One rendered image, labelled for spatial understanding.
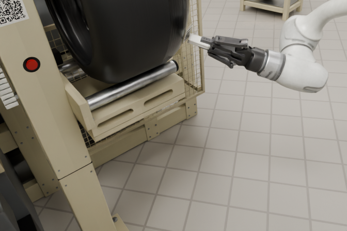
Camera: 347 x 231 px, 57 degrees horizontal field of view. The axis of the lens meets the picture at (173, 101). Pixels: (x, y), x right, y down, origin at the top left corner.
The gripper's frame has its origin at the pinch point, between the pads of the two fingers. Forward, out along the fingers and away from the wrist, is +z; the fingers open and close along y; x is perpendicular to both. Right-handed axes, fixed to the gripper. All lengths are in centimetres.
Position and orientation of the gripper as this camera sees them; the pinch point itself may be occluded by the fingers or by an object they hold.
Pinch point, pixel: (199, 41)
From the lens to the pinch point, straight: 100.6
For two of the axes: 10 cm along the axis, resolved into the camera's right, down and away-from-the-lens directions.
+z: -9.5, -3.0, -0.6
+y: -2.1, 4.7, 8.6
